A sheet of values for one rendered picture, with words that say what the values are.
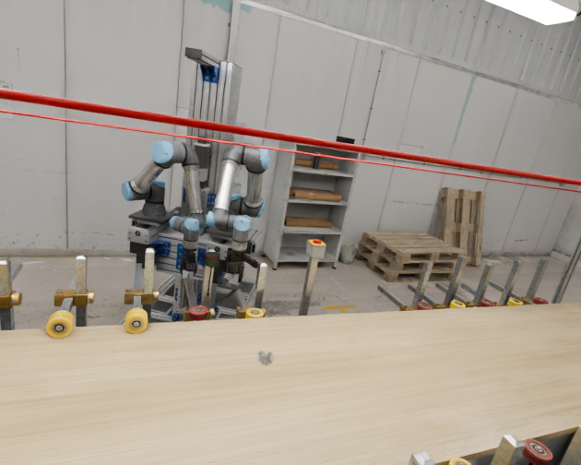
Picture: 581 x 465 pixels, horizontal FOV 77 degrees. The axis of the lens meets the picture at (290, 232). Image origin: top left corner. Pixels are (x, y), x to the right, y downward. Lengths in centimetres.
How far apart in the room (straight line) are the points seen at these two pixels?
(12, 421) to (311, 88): 414
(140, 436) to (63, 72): 354
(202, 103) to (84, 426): 184
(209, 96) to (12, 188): 252
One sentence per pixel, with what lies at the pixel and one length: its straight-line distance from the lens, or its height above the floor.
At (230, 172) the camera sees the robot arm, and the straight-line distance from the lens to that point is 192.
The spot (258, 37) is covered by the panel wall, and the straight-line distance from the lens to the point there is 444.
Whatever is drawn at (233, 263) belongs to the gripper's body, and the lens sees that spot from 177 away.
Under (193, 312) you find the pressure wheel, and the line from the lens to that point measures 167.
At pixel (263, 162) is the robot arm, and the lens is 195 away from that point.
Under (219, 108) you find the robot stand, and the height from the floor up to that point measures 176.
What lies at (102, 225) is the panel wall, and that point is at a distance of 441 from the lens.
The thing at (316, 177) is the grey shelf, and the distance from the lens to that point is 480.
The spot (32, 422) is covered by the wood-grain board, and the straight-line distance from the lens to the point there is 128.
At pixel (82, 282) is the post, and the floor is 102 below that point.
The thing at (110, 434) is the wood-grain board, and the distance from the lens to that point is 120.
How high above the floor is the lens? 176
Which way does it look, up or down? 17 degrees down
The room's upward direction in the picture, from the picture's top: 10 degrees clockwise
